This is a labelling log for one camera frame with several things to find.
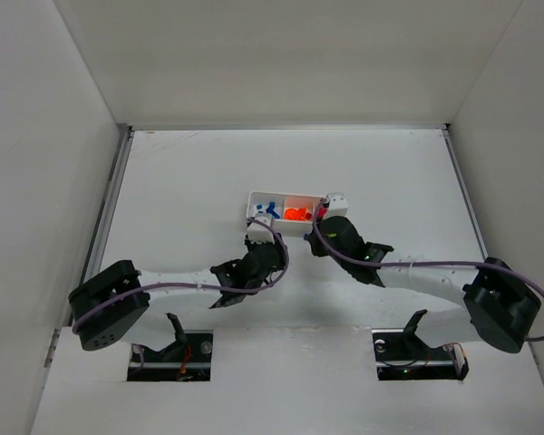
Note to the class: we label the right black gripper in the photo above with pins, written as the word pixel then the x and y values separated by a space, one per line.
pixel 322 228

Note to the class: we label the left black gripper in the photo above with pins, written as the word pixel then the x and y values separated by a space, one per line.
pixel 258 245

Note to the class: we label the orange spiral lego piece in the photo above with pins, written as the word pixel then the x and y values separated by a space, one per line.
pixel 292 214

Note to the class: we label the large blue curved lego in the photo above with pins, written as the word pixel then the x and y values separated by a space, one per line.
pixel 272 210

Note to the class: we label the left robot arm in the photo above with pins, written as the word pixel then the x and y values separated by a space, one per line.
pixel 109 304

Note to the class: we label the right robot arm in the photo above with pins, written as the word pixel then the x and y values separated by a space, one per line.
pixel 491 304

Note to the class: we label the orange spiral piece in tray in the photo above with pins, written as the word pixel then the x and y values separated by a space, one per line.
pixel 304 214

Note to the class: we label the white three-compartment tray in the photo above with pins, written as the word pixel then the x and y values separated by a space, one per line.
pixel 258 202

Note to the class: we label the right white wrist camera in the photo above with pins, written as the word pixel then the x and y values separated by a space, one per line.
pixel 335 205

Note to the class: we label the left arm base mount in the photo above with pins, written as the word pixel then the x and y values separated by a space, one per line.
pixel 187 357

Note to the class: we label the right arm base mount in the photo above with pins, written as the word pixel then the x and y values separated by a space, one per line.
pixel 400 355

